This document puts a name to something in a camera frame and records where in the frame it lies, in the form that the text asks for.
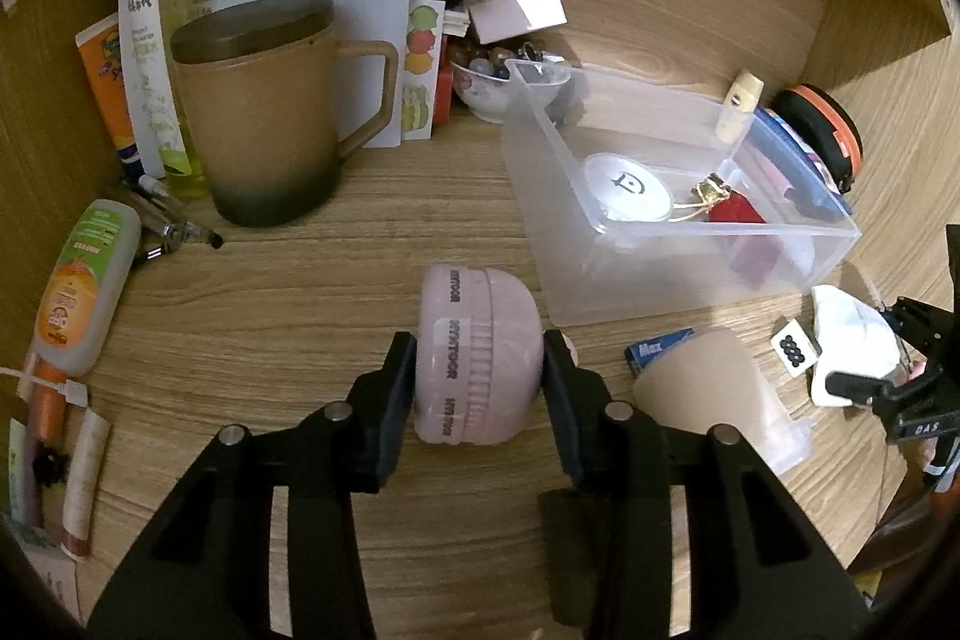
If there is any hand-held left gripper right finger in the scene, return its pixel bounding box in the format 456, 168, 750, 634
540, 329, 875, 640

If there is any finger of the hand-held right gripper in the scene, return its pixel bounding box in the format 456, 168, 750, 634
881, 295, 960, 357
808, 361, 944, 417

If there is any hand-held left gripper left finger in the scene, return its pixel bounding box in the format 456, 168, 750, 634
86, 331, 419, 640

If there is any white tissue cloth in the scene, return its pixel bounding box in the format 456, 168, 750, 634
808, 284, 901, 408

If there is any pink round ribbed device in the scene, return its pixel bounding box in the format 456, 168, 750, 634
415, 265, 545, 446

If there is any blue razor blade box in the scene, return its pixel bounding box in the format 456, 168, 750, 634
626, 329, 696, 378

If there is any clear plastic storage box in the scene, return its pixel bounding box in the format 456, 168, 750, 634
501, 59, 863, 327

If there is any wooden desktop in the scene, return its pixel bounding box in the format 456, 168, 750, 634
15, 62, 960, 640

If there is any white tile with dots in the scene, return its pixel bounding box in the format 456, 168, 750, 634
772, 317, 824, 378

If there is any blue patterned pouch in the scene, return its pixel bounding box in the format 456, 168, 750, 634
750, 106, 852, 221

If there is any red ribbon item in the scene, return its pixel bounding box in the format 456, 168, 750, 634
705, 194, 781, 285

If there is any white round lid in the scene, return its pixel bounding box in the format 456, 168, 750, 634
581, 152, 674, 223

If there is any black and orange zip case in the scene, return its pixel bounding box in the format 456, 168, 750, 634
771, 83, 865, 195

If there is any small cream bottle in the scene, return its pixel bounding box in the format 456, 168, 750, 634
714, 70, 764, 145

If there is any brown ceramic mug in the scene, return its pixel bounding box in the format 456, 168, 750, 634
169, 0, 400, 229

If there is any red small box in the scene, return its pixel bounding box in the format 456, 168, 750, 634
433, 32, 458, 124

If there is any white bowl of beads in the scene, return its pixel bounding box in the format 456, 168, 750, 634
448, 40, 571, 124

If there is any pink and white tube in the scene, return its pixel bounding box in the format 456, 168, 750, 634
60, 407, 112, 562

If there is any green and orange bottle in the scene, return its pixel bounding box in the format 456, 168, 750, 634
34, 199, 142, 377

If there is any fruit sticker sheet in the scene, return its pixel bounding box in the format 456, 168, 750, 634
401, 0, 443, 142

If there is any orange lip balm stick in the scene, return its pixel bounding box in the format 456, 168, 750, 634
30, 359, 70, 461

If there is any small pink and white box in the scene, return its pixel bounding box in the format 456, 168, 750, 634
469, 0, 569, 45

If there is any white blank card sheet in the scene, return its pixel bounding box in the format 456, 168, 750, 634
180, 0, 417, 150

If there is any white tube with green print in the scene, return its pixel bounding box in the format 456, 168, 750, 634
120, 0, 188, 180

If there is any orange tube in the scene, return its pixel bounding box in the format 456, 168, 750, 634
75, 14, 147, 165

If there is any white usb cable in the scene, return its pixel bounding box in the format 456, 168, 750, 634
0, 366, 89, 408

